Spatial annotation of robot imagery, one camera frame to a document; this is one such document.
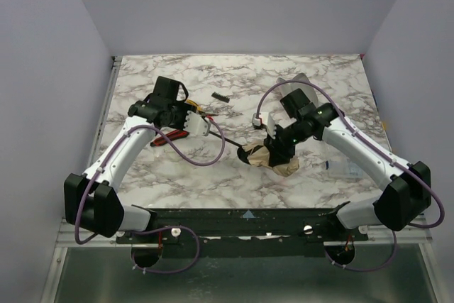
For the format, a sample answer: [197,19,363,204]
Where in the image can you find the pink umbrella case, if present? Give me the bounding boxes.
[276,72,319,107]

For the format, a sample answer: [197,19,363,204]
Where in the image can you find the beige umbrella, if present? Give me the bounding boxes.
[225,138,300,177]

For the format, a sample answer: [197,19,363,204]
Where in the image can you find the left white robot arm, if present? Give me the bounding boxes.
[64,77,191,244]

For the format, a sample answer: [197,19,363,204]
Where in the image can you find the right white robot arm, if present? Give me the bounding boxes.
[265,88,431,231]

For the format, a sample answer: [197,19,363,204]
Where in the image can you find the red black utility knife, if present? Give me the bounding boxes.
[150,130,189,147]

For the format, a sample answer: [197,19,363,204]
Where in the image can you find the black bit holder strip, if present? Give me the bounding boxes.
[211,92,230,103]

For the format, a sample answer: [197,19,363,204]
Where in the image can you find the clear plastic screw box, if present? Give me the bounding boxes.
[326,155,365,180]

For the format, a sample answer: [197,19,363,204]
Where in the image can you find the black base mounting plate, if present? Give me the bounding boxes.
[72,206,416,258]

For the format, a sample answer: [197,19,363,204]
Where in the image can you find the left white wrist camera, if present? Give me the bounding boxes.
[183,111,211,136]

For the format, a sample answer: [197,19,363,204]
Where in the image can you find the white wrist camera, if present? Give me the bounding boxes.
[183,111,211,136]
[252,112,277,139]

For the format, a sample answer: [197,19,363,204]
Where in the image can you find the yellow handled pliers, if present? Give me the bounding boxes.
[185,99,218,119]

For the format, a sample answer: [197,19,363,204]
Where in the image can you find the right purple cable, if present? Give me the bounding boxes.
[255,81,446,272]

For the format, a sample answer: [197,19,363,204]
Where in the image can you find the purple cable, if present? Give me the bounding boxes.
[73,116,226,275]
[255,81,446,272]

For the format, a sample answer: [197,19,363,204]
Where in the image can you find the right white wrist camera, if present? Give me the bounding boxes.
[252,112,277,139]

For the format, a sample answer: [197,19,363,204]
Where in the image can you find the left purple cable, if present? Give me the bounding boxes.
[73,116,226,275]

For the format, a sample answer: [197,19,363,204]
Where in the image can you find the aluminium frame rail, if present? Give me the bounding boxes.
[56,218,120,247]

